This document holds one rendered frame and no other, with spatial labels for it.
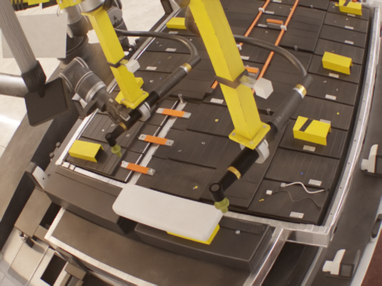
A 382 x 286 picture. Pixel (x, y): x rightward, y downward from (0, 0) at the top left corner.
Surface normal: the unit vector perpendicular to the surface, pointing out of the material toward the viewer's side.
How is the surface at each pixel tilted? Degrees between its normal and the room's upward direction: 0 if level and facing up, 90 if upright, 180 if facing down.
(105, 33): 90
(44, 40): 90
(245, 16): 0
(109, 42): 90
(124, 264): 0
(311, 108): 0
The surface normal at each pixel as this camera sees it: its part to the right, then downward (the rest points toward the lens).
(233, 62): 0.71, 0.34
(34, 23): -0.04, 0.73
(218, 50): -0.65, 0.66
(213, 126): -0.29, -0.66
